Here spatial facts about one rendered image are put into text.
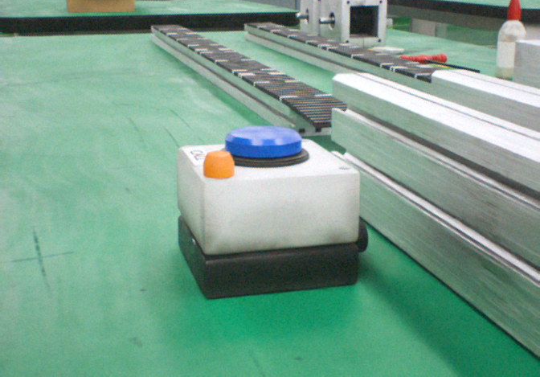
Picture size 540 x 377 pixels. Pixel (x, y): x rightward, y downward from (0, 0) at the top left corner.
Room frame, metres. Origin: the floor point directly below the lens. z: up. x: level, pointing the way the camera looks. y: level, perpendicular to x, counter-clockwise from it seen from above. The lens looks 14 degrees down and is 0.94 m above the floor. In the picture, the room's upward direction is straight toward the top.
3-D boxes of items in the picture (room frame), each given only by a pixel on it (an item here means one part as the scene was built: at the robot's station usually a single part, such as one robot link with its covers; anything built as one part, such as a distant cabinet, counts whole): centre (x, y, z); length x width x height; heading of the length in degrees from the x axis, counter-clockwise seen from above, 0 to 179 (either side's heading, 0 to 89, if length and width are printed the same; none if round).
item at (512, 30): (1.16, -0.34, 0.84); 0.04 x 0.04 x 0.12
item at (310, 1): (1.73, -0.12, 0.83); 0.11 x 0.10 x 0.10; 102
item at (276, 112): (1.24, 0.08, 0.79); 0.96 x 0.04 x 0.03; 15
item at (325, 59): (1.29, -0.10, 0.79); 0.96 x 0.04 x 0.03; 15
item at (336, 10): (1.61, -0.16, 0.83); 0.11 x 0.10 x 0.10; 109
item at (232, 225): (0.43, -0.01, 0.81); 0.10 x 0.08 x 0.06; 105
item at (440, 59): (1.24, -0.27, 0.79); 0.16 x 0.08 x 0.02; 20
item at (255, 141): (0.43, 0.00, 0.84); 0.04 x 0.04 x 0.02
